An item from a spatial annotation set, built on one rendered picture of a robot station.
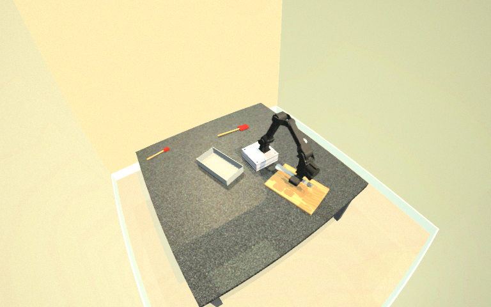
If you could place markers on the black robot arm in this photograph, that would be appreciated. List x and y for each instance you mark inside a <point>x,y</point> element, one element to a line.
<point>303,149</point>

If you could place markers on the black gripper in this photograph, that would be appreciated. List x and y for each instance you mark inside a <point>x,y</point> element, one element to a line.
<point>296,179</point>

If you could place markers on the light wooden board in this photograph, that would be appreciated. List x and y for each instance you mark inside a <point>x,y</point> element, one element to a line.
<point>304,197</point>

